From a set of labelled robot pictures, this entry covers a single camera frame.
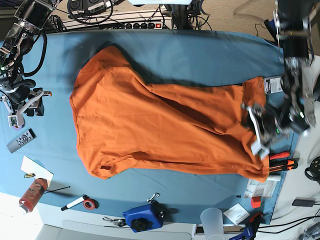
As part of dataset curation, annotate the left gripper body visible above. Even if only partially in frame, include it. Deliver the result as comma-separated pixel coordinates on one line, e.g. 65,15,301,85
241,102,291,148

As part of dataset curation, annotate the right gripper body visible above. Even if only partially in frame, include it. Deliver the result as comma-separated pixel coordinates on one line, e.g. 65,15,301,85
0,86,52,115

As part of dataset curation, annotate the orange t-shirt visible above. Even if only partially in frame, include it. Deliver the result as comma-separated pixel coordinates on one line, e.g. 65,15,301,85
69,46,270,182

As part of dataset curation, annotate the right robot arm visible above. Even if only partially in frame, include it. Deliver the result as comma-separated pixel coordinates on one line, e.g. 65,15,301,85
0,0,60,114

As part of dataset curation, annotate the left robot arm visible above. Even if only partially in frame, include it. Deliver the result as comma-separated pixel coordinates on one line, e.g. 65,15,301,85
243,0,318,147

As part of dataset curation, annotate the grey remote control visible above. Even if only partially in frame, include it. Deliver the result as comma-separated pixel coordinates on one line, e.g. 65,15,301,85
7,128,36,153

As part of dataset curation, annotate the purple tape roll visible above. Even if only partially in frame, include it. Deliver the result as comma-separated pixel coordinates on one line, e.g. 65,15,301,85
13,125,24,131

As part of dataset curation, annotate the orange black screwdriver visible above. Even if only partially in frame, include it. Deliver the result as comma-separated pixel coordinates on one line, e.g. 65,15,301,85
269,151,291,161

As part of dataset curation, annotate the clear bit set case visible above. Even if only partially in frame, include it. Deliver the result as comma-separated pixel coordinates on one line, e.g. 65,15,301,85
263,75,283,95

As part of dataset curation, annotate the orange black utility knife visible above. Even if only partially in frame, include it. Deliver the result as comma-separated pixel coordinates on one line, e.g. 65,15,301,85
269,159,298,173

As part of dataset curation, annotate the teal tablecloth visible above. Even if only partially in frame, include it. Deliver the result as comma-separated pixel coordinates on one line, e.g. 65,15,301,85
0,29,283,224

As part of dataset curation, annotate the white paper card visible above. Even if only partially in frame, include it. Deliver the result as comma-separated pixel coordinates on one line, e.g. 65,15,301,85
20,155,54,187

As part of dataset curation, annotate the black round device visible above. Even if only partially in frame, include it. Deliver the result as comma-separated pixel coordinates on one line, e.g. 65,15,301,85
304,156,320,185

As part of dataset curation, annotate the clear plastic packet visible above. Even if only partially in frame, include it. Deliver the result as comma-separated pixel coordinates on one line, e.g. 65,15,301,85
244,175,281,198

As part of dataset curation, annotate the small AA battery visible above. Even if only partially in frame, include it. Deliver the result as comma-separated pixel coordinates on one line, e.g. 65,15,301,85
24,173,36,179

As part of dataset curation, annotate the small orange block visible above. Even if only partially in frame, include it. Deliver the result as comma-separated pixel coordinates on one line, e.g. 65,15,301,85
250,196,262,209

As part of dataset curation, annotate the black power adapter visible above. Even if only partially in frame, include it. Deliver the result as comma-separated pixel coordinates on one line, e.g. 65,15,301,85
292,198,316,208

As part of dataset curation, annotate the red drink can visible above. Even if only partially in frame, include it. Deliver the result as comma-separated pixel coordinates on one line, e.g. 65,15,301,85
19,178,48,214

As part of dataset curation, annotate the white booklet card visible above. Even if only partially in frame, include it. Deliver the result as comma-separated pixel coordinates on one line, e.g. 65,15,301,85
223,203,250,225

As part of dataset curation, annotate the white marker pen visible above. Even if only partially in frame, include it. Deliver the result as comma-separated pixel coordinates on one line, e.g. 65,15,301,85
61,195,88,211

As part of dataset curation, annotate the translucent plastic cup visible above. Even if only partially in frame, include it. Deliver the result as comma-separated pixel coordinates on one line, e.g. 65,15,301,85
200,207,224,240

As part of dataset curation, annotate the red tape roll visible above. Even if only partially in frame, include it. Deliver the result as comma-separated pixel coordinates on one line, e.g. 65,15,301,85
83,198,98,210

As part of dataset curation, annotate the blue bar clamp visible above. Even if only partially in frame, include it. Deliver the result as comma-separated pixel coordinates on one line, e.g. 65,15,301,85
229,212,264,240

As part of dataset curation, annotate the white power strip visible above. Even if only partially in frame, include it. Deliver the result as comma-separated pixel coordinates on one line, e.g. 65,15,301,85
63,10,174,31

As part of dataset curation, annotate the blue clamp device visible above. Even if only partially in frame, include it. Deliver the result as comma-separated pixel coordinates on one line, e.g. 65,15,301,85
122,201,170,233

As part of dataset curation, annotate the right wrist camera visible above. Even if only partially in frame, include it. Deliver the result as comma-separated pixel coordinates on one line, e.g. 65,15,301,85
7,114,25,128

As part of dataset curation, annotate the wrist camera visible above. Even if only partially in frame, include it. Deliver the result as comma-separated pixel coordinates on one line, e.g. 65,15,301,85
7,114,25,128
250,141,270,160

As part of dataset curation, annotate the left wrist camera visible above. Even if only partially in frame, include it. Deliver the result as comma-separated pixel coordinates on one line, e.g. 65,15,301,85
250,141,270,160

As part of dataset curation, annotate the black cable tie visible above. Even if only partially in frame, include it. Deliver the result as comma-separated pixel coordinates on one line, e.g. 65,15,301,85
44,186,71,194

